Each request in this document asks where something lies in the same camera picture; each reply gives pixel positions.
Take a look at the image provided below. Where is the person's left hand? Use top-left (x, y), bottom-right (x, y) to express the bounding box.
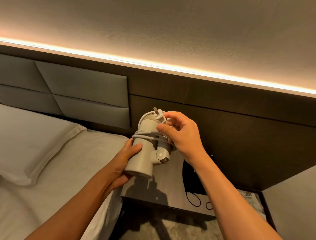
top-left (104, 138), bottom-right (143, 191)

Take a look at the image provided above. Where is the person's right hand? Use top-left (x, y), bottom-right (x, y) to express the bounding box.
top-left (157, 111), bottom-right (206, 168)

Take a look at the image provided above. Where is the white power cord with plug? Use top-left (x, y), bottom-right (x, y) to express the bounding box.
top-left (132, 107), bottom-right (173, 146)

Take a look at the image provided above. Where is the white folding hair dryer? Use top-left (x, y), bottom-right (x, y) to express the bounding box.
top-left (124, 110), bottom-right (176, 179)

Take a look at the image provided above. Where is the person's left forearm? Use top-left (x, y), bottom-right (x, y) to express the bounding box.
top-left (24, 164), bottom-right (116, 240)

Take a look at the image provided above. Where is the person's right forearm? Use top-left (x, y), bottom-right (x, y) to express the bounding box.
top-left (190, 154), bottom-right (283, 240)

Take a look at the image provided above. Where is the black face mask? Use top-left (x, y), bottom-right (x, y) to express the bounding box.
top-left (182, 154), bottom-right (216, 211)

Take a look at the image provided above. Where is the wooden bedside table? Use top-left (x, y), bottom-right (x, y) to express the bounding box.
top-left (120, 148), bottom-right (276, 230)

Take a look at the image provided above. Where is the warm light strip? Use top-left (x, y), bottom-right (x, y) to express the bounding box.
top-left (0, 37), bottom-right (316, 95)

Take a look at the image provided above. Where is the grey padded headboard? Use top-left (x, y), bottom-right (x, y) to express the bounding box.
top-left (0, 54), bottom-right (130, 129)

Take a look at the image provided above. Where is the white pillow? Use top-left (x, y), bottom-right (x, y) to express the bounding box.
top-left (0, 104), bottom-right (87, 186)

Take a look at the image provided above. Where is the dark wood wall panel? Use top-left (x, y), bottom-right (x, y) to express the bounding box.
top-left (0, 45), bottom-right (316, 191)

